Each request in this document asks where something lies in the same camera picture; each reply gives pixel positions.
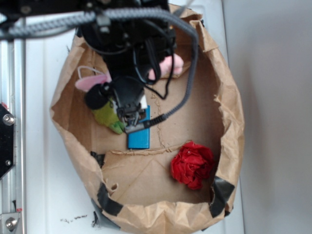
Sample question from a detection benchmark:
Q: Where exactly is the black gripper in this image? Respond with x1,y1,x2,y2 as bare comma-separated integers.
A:
77,0,177,81

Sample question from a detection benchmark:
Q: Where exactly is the pink plush bunny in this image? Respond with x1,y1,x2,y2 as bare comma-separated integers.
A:
75,54,184,92

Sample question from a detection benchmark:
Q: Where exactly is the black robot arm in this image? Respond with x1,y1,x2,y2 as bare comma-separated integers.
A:
0,0,184,89

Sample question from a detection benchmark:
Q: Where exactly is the green fuzzy plush toy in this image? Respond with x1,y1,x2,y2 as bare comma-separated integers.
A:
92,99,125,135

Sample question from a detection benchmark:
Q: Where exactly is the blue rectangular block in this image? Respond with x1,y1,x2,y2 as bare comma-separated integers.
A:
126,105,150,149

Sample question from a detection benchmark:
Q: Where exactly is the red crumpled paper ball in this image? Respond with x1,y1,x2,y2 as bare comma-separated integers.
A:
170,141,215,190

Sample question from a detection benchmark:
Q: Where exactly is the brown paper bag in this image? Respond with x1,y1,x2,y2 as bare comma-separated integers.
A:
49,2,245,234

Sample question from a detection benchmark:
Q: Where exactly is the aluminium extrusion rail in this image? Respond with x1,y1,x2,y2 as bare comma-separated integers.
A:
0,40,26,234

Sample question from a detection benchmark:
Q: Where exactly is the grey braided cable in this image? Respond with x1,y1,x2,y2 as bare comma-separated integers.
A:
0,9,199,128

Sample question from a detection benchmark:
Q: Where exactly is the metal corner bracket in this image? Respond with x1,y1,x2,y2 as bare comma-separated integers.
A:
0,212,20,234

